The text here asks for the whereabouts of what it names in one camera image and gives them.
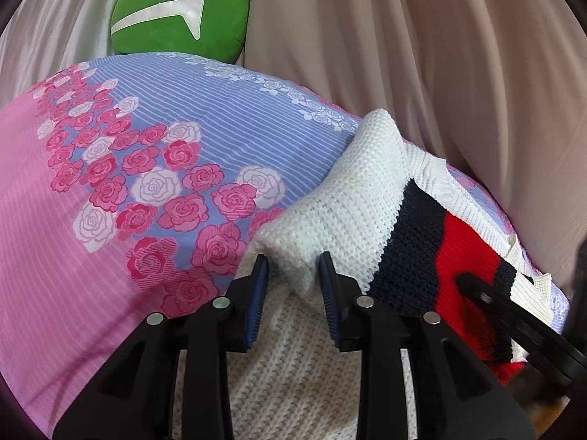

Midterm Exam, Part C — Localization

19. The white knit sweater red stripe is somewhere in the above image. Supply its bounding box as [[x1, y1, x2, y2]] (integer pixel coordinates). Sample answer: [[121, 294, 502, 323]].
[[228, 109, 553, 439]]

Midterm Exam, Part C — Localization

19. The pink floral bed sheet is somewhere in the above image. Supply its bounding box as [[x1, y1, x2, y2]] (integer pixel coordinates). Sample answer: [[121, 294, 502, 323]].
[[0, 52, 572, 438]]

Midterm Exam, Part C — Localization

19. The beige curtain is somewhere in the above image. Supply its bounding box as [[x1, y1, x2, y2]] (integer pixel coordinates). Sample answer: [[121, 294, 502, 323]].
[[244, 0, 586, 289]]

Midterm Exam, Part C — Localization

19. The green plush pillow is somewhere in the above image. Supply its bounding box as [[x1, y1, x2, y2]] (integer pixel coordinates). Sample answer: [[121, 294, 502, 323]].
[[110, 0, 251, 64]]

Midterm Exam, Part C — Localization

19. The white satin curtain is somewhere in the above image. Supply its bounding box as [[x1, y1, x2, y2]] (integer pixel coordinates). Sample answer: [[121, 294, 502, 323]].
[[1, 0, 116, 105]]

